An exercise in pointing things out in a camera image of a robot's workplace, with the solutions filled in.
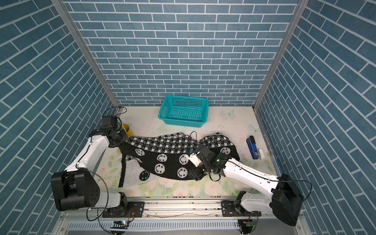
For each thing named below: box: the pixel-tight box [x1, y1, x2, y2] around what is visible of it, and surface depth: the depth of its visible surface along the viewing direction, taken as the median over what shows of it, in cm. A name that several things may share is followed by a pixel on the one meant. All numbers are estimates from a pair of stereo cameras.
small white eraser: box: [258, 148, 266, 160], surface depth 93 cm
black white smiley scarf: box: [119, 132, 240, 188], surface depth 91 cm
